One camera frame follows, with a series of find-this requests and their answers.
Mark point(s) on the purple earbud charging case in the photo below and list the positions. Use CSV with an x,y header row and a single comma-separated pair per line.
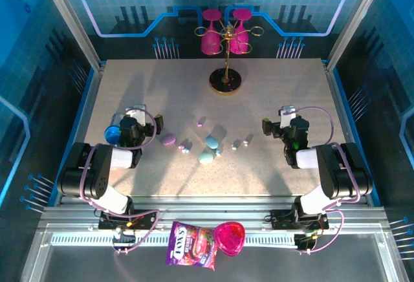
x,y
168,139

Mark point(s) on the blue earbud charging case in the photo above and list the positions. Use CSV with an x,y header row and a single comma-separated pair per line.
x,y
211,141

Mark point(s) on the mint earbud charging case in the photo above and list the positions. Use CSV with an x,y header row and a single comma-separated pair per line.
x,y
206,158

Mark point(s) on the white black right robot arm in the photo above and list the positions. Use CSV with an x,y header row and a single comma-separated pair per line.
x,y
339,172

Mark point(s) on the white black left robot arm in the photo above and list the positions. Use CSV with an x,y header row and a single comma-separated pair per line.
x,y
97,169

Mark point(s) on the yogurt cup with blue lid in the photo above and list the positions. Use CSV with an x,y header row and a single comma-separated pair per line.
x,y
111,134

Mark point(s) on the gold cup rack black base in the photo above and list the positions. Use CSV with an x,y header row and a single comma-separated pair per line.
x,y
225,81

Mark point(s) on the pink goblet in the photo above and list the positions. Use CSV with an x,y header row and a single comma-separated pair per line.
x,y
210,41
241,39

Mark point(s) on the black connector box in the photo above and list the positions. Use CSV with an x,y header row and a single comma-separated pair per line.
x,y
305,241
124,239

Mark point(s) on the pink heart-shaped container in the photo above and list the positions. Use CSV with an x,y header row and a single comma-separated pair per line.
x,y
230,238

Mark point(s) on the purple candy bag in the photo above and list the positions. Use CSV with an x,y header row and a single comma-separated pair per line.
x,y
189,246

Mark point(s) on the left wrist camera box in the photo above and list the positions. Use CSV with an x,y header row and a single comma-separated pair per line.
x,y
139,114

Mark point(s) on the aluminium frame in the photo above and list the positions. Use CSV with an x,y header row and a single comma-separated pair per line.
x,y
207,202

